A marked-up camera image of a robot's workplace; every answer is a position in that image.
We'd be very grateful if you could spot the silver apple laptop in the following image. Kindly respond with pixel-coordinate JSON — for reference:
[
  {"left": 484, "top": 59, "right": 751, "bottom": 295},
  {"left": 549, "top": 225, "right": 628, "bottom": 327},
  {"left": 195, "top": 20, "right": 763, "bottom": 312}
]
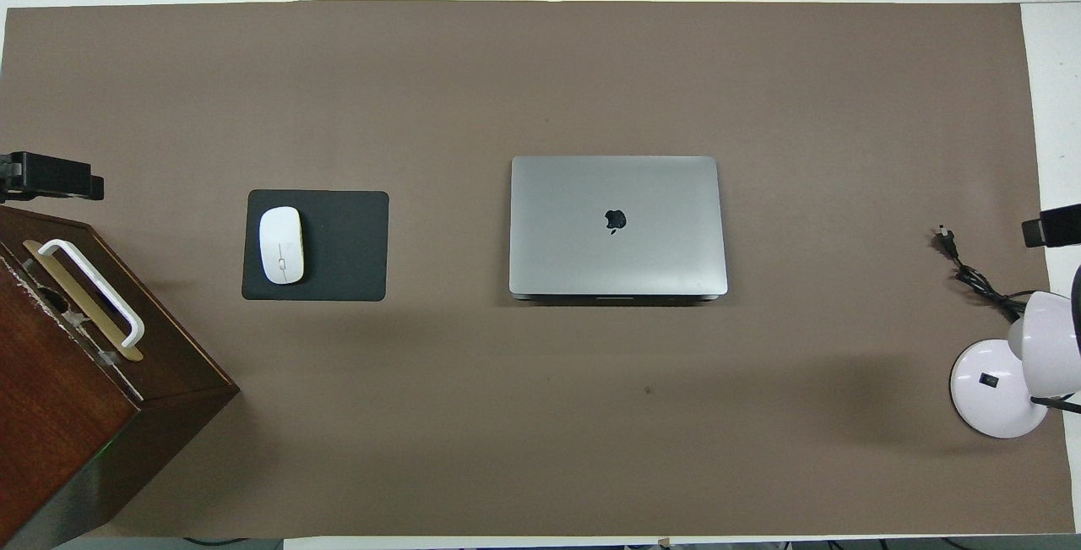
[{"left": 508, "top": 155, "right": 729, "bottom": 304}]

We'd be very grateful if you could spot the white desk lamp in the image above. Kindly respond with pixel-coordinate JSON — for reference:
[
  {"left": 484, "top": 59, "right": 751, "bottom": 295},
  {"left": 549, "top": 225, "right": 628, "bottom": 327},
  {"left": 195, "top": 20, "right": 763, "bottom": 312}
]
[{"left": 949, "top": 291, "right": 1081, "bottom": 439}]

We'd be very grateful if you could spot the gold plate on box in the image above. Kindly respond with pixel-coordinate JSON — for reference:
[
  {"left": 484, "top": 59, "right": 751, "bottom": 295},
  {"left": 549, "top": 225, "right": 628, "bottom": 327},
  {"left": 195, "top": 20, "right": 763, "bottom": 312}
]
[{"left": 23, "top": 239, "right": 144, "bottom": 362}]

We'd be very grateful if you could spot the white computer mouse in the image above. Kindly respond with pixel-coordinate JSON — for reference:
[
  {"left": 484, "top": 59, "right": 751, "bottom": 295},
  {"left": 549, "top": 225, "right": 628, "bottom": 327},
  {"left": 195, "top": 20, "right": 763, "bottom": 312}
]
[{"left": 258, "top": 206, "right": 305, "bottom": 285}]

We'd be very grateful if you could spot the dark wooden box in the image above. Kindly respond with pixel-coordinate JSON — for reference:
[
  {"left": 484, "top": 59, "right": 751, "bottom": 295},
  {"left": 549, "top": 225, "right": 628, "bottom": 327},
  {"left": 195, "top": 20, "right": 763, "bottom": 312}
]
[{"left": 0, "top": 205, "right": 241, "bottom": 550}]

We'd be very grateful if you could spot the black mouse pad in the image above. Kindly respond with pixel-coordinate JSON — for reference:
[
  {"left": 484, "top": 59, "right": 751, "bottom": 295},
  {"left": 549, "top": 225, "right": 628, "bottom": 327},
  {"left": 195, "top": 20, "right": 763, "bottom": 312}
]
[{"left": 242, "top": 189, "right": 390, "bottom": 302}]

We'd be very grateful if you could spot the brown table mat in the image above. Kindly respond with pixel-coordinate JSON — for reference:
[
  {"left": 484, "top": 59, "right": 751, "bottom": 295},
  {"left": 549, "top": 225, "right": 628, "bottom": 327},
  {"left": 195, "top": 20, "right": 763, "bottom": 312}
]
[{"left": 0, "top": 1, "right": 1075, "bottom": 538}]

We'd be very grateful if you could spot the black lamp power cable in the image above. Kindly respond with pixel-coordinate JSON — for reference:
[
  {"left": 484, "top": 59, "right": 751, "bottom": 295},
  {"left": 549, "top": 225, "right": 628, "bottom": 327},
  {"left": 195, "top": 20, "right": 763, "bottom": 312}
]
[{"left": 936, "top": 226, "right": 1027, "bottom": 323}]

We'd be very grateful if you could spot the white box handle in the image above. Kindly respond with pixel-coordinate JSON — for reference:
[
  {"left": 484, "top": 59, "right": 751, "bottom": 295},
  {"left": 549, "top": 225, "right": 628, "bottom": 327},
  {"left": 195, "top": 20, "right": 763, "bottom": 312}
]
[{"left": 37, "top": 239, "right": 145, "bottom": 350}]

